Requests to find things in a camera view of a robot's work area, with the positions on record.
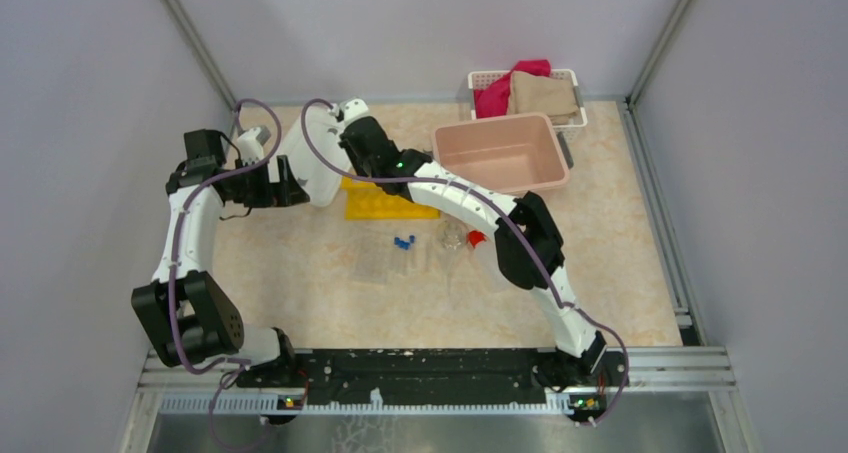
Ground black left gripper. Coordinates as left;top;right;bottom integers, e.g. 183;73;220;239
226;154;309;209

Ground yellow test tube rack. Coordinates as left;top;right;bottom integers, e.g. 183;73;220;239
341;177;441;220

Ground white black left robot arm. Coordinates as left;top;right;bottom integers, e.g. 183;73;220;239
131;127;309;387

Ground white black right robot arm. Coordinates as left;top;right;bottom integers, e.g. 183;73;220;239
339;114;607;385

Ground white plastic tray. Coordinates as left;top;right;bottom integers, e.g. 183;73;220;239
268;120;352;207

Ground blue capped small tubes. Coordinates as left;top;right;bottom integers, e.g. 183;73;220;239
393;235;417;251

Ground red cloth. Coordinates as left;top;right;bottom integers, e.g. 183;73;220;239
473;59;551;118

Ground pink plastic tub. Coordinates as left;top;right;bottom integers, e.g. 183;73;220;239
431;113;570;194

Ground beige cloth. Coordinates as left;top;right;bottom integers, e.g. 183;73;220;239
507;72;580;125

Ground white perforated basket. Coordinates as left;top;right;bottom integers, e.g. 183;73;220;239
467;61;587;129

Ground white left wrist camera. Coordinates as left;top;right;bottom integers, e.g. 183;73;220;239
234;126;271;166

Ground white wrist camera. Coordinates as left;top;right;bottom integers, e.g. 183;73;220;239
330;98;371;130
234;126;271;166

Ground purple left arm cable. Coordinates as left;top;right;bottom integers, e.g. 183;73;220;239
164;98;284;451

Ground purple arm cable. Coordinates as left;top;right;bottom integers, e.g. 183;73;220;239
300;98;631;428
164;98;284;451

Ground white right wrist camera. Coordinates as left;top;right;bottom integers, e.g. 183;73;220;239
330;98;371;130

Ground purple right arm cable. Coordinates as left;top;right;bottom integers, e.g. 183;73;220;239
300;98;631;428

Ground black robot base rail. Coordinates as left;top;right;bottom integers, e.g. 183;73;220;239
236;348;629;407

